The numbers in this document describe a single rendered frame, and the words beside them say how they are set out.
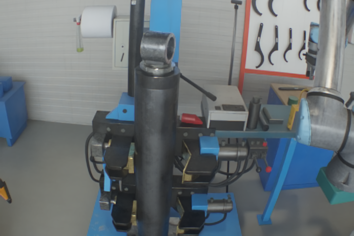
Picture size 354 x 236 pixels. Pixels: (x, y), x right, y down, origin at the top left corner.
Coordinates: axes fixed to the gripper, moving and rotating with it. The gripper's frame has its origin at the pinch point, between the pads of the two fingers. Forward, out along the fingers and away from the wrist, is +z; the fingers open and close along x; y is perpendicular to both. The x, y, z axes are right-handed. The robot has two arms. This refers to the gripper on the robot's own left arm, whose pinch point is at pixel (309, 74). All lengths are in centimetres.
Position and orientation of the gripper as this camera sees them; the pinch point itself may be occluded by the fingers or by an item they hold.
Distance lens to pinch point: 191.9
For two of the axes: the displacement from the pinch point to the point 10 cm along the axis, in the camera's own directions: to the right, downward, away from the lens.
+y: -10.0, -0.5, -0.1
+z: -0.5, 9.1, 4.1
